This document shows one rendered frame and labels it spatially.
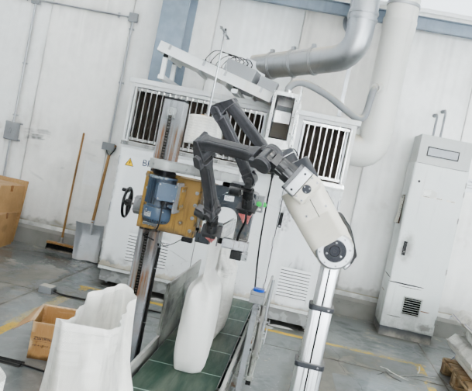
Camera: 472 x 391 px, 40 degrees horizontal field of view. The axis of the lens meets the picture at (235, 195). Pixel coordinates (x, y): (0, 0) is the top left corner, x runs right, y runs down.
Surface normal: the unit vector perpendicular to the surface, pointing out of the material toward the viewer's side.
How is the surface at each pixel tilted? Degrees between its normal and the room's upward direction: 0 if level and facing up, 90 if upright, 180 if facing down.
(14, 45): 90
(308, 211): 90
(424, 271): 90
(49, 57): 90
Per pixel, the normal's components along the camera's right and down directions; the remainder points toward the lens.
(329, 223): 0.17, 0.51
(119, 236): -0.12, 0.03
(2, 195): 0.94, 0.21
